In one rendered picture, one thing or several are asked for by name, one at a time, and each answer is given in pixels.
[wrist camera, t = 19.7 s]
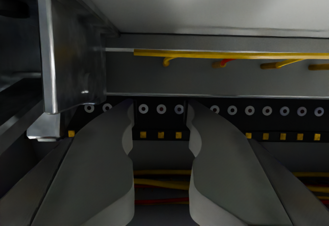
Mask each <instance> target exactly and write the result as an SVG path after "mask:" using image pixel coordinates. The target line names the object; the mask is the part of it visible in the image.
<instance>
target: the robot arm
mask: <svg viewBox="0 0 329 226"><path fill-rule="evenodd" d="M134 124H137V103H136V100H133V99H126V100H124V101H122V102H120V103H119V104H117V105H115V106H114V107H112V108H110V109H109V110H107V111H105V112H104V113H102V114H100V115H99V116H97V117H96V118H94V119H93V120H91V121H90V122H89V123H88V124H86V125H85V126H84V127H83V128H82V129H81V130H79V131H78V132H77V133H76V134H75V135H74V136H73V137H65V138H64V139H63V140H62V141H61V142H60V143H59V144H58V145H57V146H56V147H55V148H54V149H53V150H51V151H50V152H49V153H48V154H47V155H46V156H45V157H44V158H43V159H42V160H41V161H40V162H39V163H38V164H36V165H35V166H34V167H33V168H32V169H31V170H30V171H29V172H28V173H27V174H26V175H25V176H24V177H22V178H21V179H20V180H19V181H18V182H17V183H16V184H15V185H14V186H13V187H12V188H11V189H10V190H9V191H8V192H7V193H6V194H5V195H4V196H3V197H2V198H1V199H0V226H126V225H127V224H128V223H129V222H130V221H131V220H132V219H133V217H134V213H135V191H134V175H133V162H132V160H131V159H130V158H129V157H128V153H129V152H130V150H131V149H132V147H133V141H132V127H133V126H134ZM184 125H187V127H188V128H189V130H190V138H189V149H190V150H191V151H192V153H193V154H194V156H195V159H194V160H193V163H192V170H191V178H190V185H189V211H190V215H191V217H192V219H193V220H194V221H195V222H196V223H198V224H199V225H200V226H329V210H328V209H327V207H326V206H325V205H324V204H323V203H322V202H321V201H320V200H319V199H318V198H317V197H316V196H315V195H314V194H313V193H312V192H311V191H310V190H309V189H308V188H307V187H306V186H305V185H304V184H303V183H302V182H301V181H300V180H299V179H298V178H297V177H295V176H294V175H293V174H292V173H291V172H290V171H289V170H288V169H287V168H286V167H285V166H284V165H283V164H282V163H281V162H280V161H279V160H278V159H277V158H275V157H274V156H273V155H272V154H271V153H270V152H269V151H268V150H267V149H266V148H265V147H264V146H263V145H262V144H260V143H259V142H258V141H257V140H256V139H250V138H247V137H246V136H245V135H244V134H243V133H242V132H241V131H240V130H239V129H238V128H237V127H235V126H234V125H233V124H232V123H230V122H229V121H228V120H226V119H225V118H223V117H222V116H220V115H219V114H217V113H215V112H214V111H212V110H210V109H209V108H207V107H205V106H204V105H202V104H201V103H199V102H197V101H196V100H185V101H184Z"/></svg>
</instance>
